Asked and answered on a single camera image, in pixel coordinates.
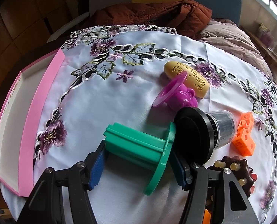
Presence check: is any mauve quilted blanket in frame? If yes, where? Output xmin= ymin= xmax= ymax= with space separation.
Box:
xmin=197 ymin=19 xmax=273 ymax=79

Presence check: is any green plastic spool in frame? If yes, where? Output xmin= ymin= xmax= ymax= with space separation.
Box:
xmin=103 ymin=122 xmax=176 ymax=196

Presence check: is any yellow perforated oval case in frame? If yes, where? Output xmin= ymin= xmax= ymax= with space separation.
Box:
xmin=164 ymin=61 xmax=210 ymax=98

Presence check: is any purple plastic cup toy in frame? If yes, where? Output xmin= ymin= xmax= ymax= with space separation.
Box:
xmin=152 ymin=71 xmax=198 ymax=112

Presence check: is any purple box on shelf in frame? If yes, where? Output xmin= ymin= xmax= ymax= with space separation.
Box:
xmin=256 ymin=23 xmax=277 ymax=50

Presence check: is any rust brown quilted jacket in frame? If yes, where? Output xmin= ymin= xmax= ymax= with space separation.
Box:
xmin=91 ymin=0 xmax=212 ymax=38

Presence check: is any white embroidered floral tablecloth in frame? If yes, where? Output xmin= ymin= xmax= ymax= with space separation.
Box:
xmin=34 ymin=25 xmax=277 ymax=223

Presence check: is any wooden side shelf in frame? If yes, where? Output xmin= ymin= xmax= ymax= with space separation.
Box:
xmin=239 ymin=26 xmax=277 ymax=72

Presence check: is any black cap clear cup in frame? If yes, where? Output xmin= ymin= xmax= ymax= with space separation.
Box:
xmin=172 ymin=107 xmax=237 ymax=165

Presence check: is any orange cube block piece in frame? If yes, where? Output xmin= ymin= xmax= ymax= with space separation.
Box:
xmin=232 ymin=112 xmax=256 ymax=157

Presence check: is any brown knobbed massage ball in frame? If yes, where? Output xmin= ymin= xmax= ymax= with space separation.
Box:
xmin=208 ymin=156 xmax=257 ymax=198

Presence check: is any pink tray box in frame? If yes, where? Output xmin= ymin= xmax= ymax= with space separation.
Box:
xmin=0 ymin=49 xmax=65 ymax=197

